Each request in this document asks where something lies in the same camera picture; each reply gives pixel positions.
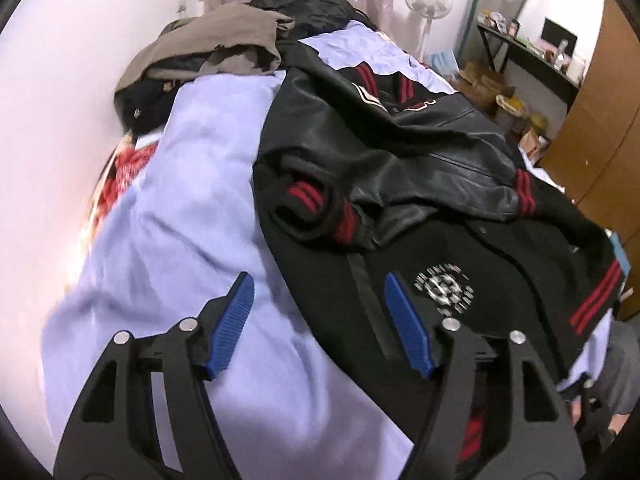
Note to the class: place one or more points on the brown wooden wardrobe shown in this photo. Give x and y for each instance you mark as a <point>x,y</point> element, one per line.
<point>595,154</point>

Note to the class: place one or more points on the white standing fan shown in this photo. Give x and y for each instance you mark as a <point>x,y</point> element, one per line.
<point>429,11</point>

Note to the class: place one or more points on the blue face mask pack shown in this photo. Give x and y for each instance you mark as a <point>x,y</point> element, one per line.
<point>444,63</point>

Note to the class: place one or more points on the black monitor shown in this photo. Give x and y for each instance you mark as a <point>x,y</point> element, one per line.
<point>553,33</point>

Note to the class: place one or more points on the black puffy jacket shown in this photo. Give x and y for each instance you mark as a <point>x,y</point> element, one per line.
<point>315,17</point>

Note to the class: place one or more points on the floral red cream blanket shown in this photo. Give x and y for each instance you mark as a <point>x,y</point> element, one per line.
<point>128,159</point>

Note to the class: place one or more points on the brown paper bag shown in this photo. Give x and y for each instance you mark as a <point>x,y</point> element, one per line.
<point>533,145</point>

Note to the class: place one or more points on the black red varsity jacket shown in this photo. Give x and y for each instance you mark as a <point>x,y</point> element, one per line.
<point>359,175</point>

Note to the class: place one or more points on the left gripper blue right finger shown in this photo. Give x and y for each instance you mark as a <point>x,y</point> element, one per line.
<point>413,336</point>

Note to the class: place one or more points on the black desk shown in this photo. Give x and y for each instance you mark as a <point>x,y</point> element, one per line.
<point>538,67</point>

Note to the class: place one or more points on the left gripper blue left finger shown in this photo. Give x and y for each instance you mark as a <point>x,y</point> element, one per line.
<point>225,334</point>

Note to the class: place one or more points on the cardboard boxes pile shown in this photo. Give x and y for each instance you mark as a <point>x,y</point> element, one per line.
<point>481,86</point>

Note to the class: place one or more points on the green framed mirror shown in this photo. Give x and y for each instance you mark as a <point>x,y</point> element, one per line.
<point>495,5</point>

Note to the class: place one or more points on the grey trousered leg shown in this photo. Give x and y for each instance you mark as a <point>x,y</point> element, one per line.
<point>619,378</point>

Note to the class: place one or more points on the grey trash bin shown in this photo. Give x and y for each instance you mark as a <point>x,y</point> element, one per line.
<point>511,113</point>

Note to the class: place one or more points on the light blue bed sheet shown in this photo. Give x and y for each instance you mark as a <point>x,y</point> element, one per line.
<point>180,236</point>

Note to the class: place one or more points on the olive grey garment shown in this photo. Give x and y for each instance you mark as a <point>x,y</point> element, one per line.
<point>183,54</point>

